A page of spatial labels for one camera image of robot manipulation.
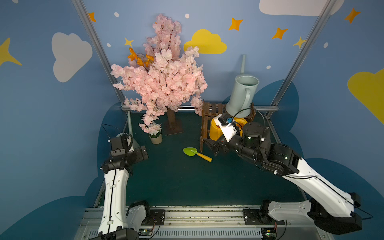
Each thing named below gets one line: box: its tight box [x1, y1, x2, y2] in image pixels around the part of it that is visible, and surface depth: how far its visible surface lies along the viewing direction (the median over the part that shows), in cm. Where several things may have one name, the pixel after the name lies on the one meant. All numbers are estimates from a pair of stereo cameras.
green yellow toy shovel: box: [182, 147, 213, 163], surface depth 98 cm
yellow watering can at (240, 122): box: [233, 117, 248, 137], surface depth 84 cm
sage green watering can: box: [116, 111, 140, 148], surface depth 100 cm
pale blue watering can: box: [225, 54, 260, 118], surface depth 72 cm
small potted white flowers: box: [148, 123, 163, 145], surface depth 100 cm
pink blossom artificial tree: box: [110, 14, 208, 135], surface depth 72 cm
